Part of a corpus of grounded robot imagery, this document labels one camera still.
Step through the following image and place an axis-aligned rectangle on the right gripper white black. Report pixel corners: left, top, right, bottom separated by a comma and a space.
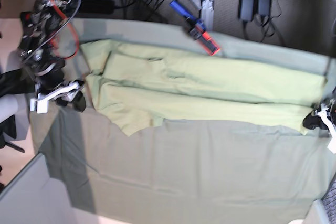
36, 80, 86, 112

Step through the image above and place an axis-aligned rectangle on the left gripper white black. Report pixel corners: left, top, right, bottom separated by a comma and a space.
302, 98, 335, 139

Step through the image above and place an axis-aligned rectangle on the light green T-shirt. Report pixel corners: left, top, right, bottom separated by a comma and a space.
81, 39, 326, 136

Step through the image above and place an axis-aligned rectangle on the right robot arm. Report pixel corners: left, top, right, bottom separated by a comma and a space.
18, 0, 86, 114

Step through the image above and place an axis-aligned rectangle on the dark green cloth piece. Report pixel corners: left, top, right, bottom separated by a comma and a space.
0, 68, 35, 97

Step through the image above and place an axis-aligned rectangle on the white cylinder roll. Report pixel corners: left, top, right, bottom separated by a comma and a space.
0, 94, 18, 123

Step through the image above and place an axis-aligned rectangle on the grey white bin corner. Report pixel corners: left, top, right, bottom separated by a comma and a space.
1, 154, 77, 223

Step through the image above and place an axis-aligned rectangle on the grey-green table cloth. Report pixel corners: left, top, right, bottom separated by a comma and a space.
30, 18, 335, 223

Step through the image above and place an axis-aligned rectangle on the blue orange clamp on table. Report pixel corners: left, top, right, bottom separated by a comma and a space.
169, 0, 220, 56

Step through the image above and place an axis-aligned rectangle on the black power adapter brick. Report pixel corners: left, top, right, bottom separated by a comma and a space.
238, 0, 254, 22

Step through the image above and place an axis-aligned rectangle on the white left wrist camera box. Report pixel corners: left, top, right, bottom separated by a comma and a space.
327, 137, 336, 154

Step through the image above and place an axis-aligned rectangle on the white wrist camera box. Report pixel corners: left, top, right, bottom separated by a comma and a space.
29, 98, 49, 114
327, 137, 336, 154

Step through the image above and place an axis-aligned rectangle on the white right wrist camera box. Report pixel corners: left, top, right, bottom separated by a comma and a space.
29, 98, 49, 114

